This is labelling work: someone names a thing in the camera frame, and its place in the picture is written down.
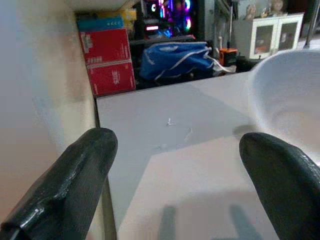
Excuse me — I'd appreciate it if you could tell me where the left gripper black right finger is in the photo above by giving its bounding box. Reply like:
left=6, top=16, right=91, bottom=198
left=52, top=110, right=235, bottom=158
left=239, top=132, right=320, bottom=240

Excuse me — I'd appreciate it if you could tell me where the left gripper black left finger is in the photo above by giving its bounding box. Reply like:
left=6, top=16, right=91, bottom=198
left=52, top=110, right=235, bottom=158
left=0, top=127, right=119, bottom=240

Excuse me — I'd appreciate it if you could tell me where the white cup green inside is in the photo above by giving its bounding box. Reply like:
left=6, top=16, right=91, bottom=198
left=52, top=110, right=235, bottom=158
left=246, top=48, right=320, bottom=163

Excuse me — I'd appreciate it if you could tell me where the red cardboard box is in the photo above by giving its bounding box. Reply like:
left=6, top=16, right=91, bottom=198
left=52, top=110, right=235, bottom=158
left=86, top=61, right=137, bottom=98
left=78, top=28, right=133, bottom=66

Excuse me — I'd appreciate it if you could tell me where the orange and black device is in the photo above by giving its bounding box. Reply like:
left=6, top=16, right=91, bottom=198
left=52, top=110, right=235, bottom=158
left=218, top=47, right=239, bottom=68

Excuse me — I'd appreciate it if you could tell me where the white cabinet with glass doors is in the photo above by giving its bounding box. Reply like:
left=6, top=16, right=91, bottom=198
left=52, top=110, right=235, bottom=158
left=249, top=13, right=305, bottom=60

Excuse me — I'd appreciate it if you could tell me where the blue cardboard box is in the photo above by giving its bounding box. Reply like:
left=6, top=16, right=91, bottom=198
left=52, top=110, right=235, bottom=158
left=76, top=15, right=125, bottom=33

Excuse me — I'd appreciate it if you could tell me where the yellow box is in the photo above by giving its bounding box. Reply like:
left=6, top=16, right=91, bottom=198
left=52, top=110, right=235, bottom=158
left=121, top=9, right=138, bottom=27

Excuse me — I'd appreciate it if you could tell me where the computer case with coloured lights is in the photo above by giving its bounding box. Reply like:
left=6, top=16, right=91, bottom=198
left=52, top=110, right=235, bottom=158
left=135, top=0, right=200, bottom=42

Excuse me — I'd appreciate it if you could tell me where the blue drawstring bag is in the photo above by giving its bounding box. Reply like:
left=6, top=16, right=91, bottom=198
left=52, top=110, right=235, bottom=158
left=138, top=40, right=237, bottom=81

